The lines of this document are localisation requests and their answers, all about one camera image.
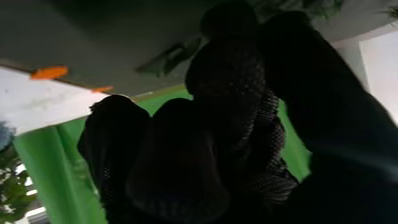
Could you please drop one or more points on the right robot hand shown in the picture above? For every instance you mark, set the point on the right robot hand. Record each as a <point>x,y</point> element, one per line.
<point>237,133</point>

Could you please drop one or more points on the green sprig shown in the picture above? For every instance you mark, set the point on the green sprig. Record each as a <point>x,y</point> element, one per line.
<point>169,61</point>

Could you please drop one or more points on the white sheet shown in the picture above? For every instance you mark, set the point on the white sheet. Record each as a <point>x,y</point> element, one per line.
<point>41,100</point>

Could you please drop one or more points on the dark mat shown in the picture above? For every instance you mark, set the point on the dark mat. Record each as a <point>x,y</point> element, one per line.
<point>100,30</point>

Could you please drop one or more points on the green potted plant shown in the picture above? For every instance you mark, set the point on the green potted plant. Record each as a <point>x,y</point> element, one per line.
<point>11,186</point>

